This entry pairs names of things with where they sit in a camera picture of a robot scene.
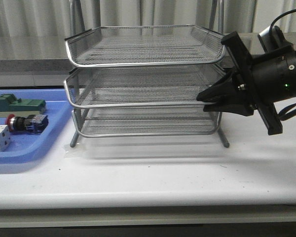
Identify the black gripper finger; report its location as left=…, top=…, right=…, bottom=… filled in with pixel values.
left=203, top=96, right=254, bottom=117
left=196, top=71, right=236, bottom=102

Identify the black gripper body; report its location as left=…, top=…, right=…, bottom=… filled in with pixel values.
left=222, top=32, right=283, bottom=135

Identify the mesh tray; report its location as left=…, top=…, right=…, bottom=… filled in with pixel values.
left=72, top=104, right=221, bottom=138
left=65, top=25, right=225, bottom=68
left=64, top=64, right=225, bottom=109

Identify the red emergency stop button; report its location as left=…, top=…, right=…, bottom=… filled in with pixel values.
left=5, top=114, right=49, bottom=134

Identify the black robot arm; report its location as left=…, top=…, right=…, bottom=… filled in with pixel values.
left=197, top=32, right=296, bottom=135

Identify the clear tape patch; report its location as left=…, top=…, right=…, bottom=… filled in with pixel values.
left=63, top=143, right=89, bottom=158

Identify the blue plastic tray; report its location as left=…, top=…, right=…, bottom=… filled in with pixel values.
left=0, top=89, right=72, bottom=164

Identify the grey stone counter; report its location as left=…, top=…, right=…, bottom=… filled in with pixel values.
left=0, top=32, right=296, bottom=75

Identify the green terminal block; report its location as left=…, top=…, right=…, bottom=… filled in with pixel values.
left=0, top=93, right=46, bottom=118

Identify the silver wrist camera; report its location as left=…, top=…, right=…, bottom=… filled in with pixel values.
left=258, top=26, right=293, bottom=53

